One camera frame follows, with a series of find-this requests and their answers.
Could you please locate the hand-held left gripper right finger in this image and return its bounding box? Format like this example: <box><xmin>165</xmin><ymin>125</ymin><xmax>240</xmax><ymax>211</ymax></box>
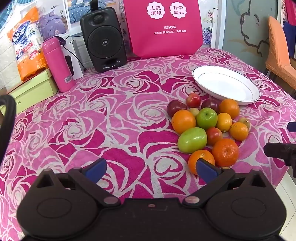
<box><xmin>183</xmin><ymin>159</ymin><xmax>274</xmax><ymax>207</ymax></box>

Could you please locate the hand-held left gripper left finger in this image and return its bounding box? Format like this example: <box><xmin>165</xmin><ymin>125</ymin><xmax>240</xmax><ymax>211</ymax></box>
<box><xmin>30</xmin><ymin>158</ymin><xmax>121</xmax><ymax>207</ymax></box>

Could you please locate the orange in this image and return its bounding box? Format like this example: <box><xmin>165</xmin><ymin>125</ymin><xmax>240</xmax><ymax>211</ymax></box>
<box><xmin>188</xmin><ymin>150</ymin><xmax>215</xmax><ymax>176</ymax></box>
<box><xmin>171</xmin><ymin>110</ymin><xmax>196</xmax><ymax>134</ymax></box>
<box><xmin>219</xmin><ymin>98</ymin><xmax>240</xmax><ymax>120</ymax></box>

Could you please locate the dark orange mandarin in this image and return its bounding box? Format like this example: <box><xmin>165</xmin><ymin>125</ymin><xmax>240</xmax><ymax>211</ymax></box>
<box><xmin>212</xmin><ymin>138</ymin><xmax>239</xmax><ymax>167</ymax></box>

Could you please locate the green apple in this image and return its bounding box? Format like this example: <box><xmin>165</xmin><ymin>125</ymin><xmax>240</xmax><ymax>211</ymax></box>
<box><xmin>178</xmin><ymin>127</ymin><xmax>208</xmax><ymax>153</ymax></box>
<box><xmin>196</xmin><ymin>108</ymin><xmax>218</xmax><ymax>130</ymax></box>

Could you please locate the red apple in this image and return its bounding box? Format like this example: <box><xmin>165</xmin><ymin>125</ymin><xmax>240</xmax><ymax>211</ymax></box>
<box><xmin>186</xmin><ymin>93</ymin><xmax>201</xmax><ymax>108</ymax></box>
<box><xmin>206</xmin><ymin>127</ymin><xmax>223</xmax><ymax>146</ymax></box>

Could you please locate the small mandarin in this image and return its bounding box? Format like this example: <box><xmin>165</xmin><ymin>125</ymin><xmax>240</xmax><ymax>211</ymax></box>
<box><xmin>230</xmin><ymin>122</ymin><xmax>249</xmax><ymax>141</ymax></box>

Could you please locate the small khaki fruit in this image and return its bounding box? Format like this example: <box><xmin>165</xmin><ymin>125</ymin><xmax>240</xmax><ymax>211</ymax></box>
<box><xmin>238</xmin><ymin>117</ymin><xmax>251</xmax><ymax>129</ymax></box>

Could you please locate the yellow-orange citrus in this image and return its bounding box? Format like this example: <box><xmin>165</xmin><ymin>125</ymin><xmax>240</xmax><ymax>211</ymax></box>
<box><xmin>216</xmin><ymin>113</ymin><xmax>232</xmax><ymax>132</ymax></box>

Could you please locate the dark red plum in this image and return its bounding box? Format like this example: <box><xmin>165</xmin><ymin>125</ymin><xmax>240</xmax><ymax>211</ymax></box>
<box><xmin>167</xmin><ymin>100</ymin><xmax>187</xmax><ymax>118</ymax></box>
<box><xmin>202</xmin><ymin>98</ymin><xmax>220</xmax><ymax>114</ymax></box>

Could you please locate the white plate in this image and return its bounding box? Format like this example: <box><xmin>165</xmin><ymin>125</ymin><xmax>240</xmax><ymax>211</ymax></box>
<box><xmin>192</xmin><ymin>65</ymin><xmax>261</xmax><ymax>106</ymax></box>

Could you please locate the pink rose tablecloth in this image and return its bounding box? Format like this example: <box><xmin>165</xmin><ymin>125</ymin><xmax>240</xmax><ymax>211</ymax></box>
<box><xmin>0</xmin><ymin>46</ymin><xmax>296</xmax><ymax>241</ymax></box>

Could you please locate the orange covered chair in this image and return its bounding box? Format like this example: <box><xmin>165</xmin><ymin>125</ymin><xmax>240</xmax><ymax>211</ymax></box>
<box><xmin>265</xmin><ymin>16</ymin><xmax>296</xmax><ymax>91</ymax></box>

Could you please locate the blue bag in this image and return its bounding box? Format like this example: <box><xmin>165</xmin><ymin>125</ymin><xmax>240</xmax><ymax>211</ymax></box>
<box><xmin>283</xmin><ymin>21</ymin><xmax>296</xmax><ymax>58</ymax></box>

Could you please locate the light green box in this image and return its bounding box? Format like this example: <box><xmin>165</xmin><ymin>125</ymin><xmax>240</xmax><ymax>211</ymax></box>
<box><xmin>5</xmin><ymin>68</ymin><xmax>59</xmax><ymax>113</ymax></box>

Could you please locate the white box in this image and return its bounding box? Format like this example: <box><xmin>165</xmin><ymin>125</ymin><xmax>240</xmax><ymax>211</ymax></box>
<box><xmin>63</xmin><ymin>36</ymin><xmax>85</xmax><ymax>80</ymax></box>

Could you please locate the pink thermos bottle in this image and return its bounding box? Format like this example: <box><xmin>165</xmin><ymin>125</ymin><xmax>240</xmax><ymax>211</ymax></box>
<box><xmin>42</xmin><ymin>37</ymin><xmax>76</xmax><ymax>92</ymax></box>

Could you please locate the frosted glass door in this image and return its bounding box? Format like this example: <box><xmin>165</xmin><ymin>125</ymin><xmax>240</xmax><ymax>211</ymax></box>
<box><xmin>217</xmin><ymin>0</ymin><xmax>285</xmax><ymax>58</ymax></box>

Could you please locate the black speaker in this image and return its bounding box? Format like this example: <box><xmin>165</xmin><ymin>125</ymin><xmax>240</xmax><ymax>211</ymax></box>
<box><xmin>80</xmin><ymin>7</ymin><xmax>127</xmax><ymax>73</ymax></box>

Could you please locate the pink tote bag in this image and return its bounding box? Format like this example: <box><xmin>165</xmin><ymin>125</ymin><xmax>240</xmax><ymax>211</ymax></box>
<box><xmin>122</xmin><ymin>0</ymin><xmax>204</xmax><ymax>59</ymax></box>

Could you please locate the orange paper cup package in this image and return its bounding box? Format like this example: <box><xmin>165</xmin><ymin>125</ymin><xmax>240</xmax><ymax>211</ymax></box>
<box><xmin>7</xmin><ymin>6</ymin><xmax>49</xmax><ymax>81</ymax></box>

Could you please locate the black strap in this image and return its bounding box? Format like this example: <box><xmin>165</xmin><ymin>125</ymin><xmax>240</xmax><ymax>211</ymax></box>
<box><xmin>0</xmin><ymin>94</ymin><xmax>16</xmax><ymax>163</ymax></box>

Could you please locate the black cable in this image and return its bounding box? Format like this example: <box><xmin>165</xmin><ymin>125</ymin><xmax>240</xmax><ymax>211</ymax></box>
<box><xmin>55</xmin><ymin>36</ymin><xmax>87</xmax><ymax>71</ymax></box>

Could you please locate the floral wall sticker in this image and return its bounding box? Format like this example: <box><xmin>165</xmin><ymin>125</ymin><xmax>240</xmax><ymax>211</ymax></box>
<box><xmin>202</xmin><ymin>7</ymin><xmax>219</xmax><ymax>45</ymax></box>

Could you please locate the bedding wall poster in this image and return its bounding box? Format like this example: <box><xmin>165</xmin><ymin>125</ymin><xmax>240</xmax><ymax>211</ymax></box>
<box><xmin>38</xmin><ymin>0</ymin><xmax>121</xmax><ymax>39</ymax></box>

